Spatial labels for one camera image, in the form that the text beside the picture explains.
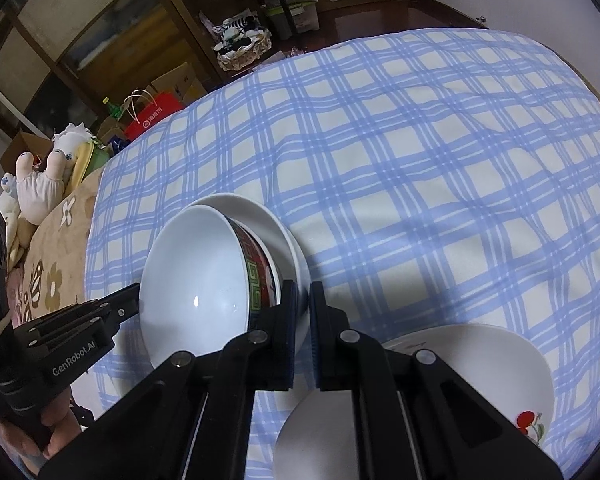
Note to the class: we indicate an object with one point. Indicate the brown floral blanket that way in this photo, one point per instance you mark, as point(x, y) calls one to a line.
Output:
point(50, 276)

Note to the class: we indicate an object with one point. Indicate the plain white bowl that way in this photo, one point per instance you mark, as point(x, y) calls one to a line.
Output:
point(286, 252)

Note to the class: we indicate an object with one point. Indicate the cardboard box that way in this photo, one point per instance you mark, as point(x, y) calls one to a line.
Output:
point(182, 82)

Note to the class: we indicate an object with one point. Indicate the red patterned bowl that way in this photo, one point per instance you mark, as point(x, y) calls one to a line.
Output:
point(206, 280)

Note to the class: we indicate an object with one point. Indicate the wicker basket with items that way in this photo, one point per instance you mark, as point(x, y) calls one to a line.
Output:
point(240, 41)

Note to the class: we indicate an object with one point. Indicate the wooden wardrobe with shelves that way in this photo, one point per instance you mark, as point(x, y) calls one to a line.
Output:
point(62, 61)

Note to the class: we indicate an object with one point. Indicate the cherry plate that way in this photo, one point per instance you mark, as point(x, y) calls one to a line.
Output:
point(318, 438)

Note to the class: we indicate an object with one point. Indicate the white plush toy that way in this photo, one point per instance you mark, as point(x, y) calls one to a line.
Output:
point(39, 174)

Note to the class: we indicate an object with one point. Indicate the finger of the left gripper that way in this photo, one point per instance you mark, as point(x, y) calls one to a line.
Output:
point(117, 308)

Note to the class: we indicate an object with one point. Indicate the blue plaid cloth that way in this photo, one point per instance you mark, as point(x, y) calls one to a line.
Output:
point(431, 177)

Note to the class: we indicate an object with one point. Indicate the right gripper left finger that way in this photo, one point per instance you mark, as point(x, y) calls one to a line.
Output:
point(190, 417)

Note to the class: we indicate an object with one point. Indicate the red paper shopping bag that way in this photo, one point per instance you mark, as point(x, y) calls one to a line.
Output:
point(147, 109)

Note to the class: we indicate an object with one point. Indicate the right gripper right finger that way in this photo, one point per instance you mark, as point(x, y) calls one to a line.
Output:
point(350, 354)

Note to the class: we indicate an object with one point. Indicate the green glass bottle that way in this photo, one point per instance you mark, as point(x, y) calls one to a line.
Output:
point(115, 111)

